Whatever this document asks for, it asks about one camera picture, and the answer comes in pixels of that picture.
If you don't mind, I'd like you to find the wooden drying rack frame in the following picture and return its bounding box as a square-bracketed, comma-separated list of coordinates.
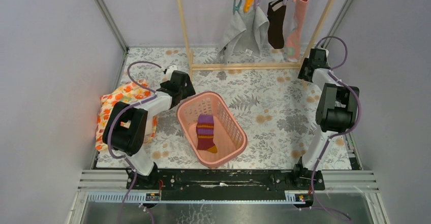
[176, 0, 335, 77]

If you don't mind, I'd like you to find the pink plastic laundry basket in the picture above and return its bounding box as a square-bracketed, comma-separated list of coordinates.
[176, 91, 248, 168]

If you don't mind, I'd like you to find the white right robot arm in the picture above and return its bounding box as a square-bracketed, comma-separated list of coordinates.
[298, 48, 360, 171]

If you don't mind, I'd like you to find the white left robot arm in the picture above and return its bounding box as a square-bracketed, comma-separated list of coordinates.
[102, 70, 196, 189]

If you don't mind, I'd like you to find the pink hanging sock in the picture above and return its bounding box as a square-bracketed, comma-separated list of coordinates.
[286, 0, 309, 61]

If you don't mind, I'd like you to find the orange floral cloth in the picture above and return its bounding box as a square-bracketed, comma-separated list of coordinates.
[95, 79, 158, 152]

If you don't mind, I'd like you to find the purple striped sock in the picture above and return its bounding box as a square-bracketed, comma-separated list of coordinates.
[196, 114, 218, 153]

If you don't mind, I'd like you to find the dark brown hanging sock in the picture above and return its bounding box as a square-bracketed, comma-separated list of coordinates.
[267, 0, 286, 49]

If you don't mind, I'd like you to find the floral patterned table mat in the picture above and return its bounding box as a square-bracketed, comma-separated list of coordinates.
[120, 47, 352, 170]

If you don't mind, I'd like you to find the grey hanging towel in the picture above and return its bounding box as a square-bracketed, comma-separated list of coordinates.
[218, 7, 269, 64]

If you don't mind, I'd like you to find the purple clothespin left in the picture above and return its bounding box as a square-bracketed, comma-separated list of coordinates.
[253, 0, 261, 10]

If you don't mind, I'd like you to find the orange clothespin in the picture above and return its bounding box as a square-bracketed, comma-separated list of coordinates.
[243, 0, 254, 13]

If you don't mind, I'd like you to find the teal clothespin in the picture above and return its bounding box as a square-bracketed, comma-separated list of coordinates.
[232, 0, 242, 15]

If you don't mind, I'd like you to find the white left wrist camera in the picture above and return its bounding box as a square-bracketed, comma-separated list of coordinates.
[162, 65, 177, 82]

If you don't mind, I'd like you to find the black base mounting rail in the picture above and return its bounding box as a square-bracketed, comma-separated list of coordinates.
[126, 169, 325, 194]

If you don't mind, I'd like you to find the grey slotted cable duct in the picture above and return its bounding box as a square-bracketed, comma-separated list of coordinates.
[88, 189, 311, 205]

